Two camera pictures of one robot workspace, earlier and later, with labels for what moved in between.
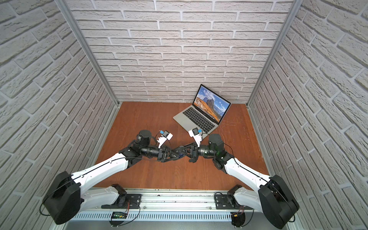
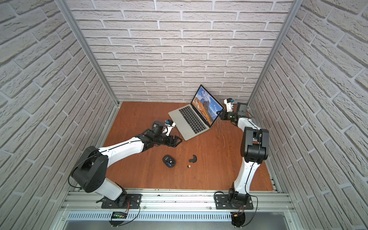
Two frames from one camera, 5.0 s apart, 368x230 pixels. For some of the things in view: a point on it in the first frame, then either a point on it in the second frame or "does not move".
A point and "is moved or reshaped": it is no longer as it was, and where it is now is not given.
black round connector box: (237, 218) does not move
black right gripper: (192, 149) to (219, 114)
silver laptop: (206, 112) is moved or reshaped
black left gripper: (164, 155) to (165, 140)
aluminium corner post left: (83, 39) does not move
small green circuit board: (119, 215) does not move
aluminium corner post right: (293, 11) does not move
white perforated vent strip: (155, 216) does not move
